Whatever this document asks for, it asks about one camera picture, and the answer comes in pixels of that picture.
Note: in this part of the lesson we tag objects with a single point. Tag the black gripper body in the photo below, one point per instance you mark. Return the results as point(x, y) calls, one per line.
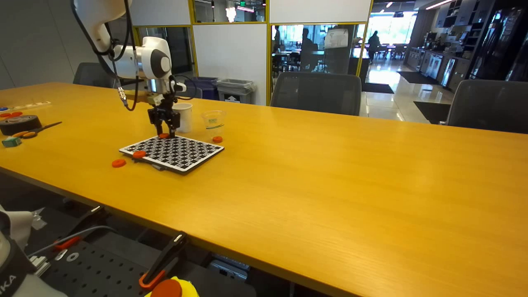
point(164, 111)

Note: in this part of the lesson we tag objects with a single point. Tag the orange disc with hole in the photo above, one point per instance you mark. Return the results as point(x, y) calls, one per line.
point(117, 163)
point(216, 139)
point(164, 135)
point(139, 155)

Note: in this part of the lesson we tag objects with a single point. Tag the white paper cup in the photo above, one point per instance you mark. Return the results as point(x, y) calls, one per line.
point(185, 117)

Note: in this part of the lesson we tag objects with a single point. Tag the black white checker marker board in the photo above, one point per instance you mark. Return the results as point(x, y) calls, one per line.
point(182, 155)

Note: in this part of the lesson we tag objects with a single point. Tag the grey board support foot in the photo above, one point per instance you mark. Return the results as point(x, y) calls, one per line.
point(159, 167)

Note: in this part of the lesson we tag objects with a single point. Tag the dark blue waste bin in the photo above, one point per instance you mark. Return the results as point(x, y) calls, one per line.
point(202, 86)

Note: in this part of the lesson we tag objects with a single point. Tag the grey waste bin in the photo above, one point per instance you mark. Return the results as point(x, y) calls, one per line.
point(236, 91)

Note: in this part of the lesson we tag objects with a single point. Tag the grey mesh office chair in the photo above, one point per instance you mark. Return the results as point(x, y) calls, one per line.
point(317, 93)
point(91, 74)
point(489, 104)

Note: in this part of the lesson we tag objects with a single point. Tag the white partition panel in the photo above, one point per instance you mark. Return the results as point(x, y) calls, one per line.
point(162, 10)
point(231, 55)
point(319, 10)

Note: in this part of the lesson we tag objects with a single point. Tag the black tape roll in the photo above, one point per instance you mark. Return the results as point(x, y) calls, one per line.
point(18, 126)

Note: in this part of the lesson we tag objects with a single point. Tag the green block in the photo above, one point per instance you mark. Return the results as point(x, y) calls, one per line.
point(10, 142)

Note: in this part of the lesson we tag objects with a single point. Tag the orange flat pieces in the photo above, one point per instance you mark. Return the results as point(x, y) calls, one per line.
point(10, 114)

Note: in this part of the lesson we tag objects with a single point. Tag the blue box under table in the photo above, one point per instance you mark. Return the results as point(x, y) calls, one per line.
point(228, 269)

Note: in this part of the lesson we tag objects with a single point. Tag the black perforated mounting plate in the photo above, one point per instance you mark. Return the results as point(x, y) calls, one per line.
point(99, 269)

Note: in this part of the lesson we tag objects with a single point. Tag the yellow red emergency stop button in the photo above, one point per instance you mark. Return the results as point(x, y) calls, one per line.
point(170, 287)

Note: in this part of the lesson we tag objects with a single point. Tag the dark floor mat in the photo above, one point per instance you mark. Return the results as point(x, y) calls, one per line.
point(433, 111)
point(376, 88)

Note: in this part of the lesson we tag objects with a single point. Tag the distant person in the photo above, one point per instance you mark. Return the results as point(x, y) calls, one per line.
point(373, 43)

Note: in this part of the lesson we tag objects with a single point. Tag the glass pane yellow frame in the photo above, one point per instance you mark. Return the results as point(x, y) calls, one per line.
point(315, 46)

